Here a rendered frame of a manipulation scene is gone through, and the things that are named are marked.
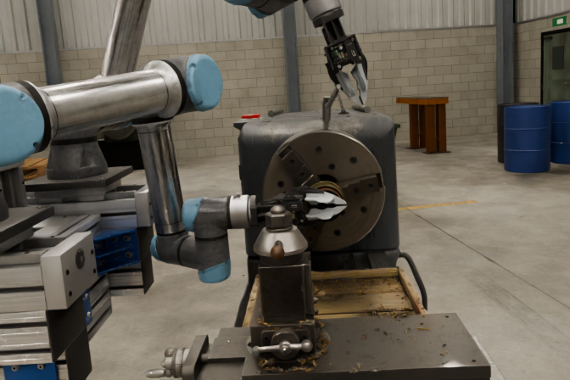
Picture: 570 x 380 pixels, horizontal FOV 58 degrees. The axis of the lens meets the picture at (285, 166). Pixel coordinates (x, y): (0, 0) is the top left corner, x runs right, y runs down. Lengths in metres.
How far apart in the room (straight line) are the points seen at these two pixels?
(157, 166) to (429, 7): 11.33
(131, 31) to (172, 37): 9.92
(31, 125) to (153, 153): 0.42
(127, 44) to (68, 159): 0.34
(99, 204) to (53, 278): 0.51
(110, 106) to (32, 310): 0.35
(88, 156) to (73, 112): 0.50
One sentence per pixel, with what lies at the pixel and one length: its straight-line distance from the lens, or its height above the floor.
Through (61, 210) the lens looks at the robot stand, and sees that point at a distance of 1.43.
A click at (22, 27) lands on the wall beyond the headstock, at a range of 11.94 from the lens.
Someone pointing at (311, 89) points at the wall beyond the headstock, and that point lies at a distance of 11.40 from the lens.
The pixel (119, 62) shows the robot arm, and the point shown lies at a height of 1.45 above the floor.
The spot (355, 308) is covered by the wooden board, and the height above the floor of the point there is 0.89.
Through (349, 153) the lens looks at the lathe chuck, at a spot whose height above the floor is 1.18.
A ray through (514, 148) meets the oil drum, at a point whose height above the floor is 0.33.
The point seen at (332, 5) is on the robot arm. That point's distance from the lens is 1.16.
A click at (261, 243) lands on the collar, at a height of 1.14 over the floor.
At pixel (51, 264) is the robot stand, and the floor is 1.10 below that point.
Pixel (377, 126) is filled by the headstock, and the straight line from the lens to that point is 1.48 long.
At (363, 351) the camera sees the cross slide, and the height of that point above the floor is 0.97.
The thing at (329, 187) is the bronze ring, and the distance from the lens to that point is 1.20.
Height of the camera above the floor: 1.35
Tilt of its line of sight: 9 degrees down
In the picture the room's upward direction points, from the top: 4 degrees counter-clockwise
